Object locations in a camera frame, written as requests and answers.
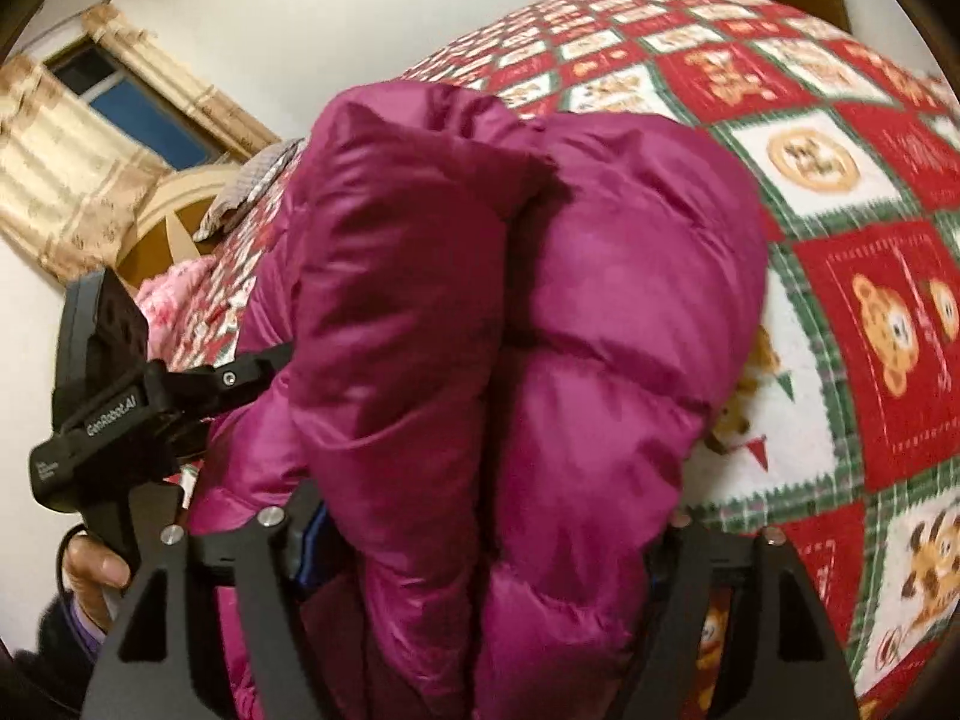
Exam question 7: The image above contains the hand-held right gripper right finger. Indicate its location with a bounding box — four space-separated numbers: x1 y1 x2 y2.
645 514 860 720

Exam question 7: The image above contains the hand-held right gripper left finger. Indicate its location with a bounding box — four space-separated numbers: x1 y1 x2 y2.
79 476 332 720

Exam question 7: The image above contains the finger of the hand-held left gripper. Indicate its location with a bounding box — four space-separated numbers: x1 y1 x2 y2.
161 341 297 422

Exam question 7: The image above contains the magenta down jacket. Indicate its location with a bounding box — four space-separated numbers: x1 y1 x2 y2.
187 82 770 720

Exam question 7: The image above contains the person's left forearm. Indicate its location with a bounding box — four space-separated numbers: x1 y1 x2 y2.
0 592 117 720

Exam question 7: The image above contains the person's left hand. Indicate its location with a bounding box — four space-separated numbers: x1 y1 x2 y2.
60 526 133 631

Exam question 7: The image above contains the pink fluffy cloth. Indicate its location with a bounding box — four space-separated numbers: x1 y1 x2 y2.
135 259 220 362

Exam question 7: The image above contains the cream wooden headboard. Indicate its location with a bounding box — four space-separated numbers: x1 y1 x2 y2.
116 165 252 293

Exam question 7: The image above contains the grey patterned pillow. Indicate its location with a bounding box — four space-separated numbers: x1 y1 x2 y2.
193 139 308 242

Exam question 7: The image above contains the window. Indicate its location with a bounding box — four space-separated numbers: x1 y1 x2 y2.
45 41 233 170

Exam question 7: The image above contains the red printed blanket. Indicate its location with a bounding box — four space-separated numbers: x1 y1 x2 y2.
161 0 960 720

